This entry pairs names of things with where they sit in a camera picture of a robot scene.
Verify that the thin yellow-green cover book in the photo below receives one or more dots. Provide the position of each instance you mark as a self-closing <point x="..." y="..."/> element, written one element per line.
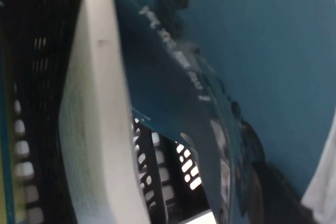
<point x="6" y="155"/>

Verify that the white car suspension book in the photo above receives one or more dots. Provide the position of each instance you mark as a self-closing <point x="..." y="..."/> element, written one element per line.
<point x="262" y="51"/>

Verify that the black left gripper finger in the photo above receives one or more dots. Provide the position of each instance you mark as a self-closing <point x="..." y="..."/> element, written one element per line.
<point x="281" y="203"/>

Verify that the black perforated plastic book stand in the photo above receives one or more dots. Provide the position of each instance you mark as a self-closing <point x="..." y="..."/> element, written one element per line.
<point x="39" y="24"/>

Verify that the thin white book grey spine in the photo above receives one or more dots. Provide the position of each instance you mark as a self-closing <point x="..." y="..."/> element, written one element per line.
<point x="99" y="103"/>

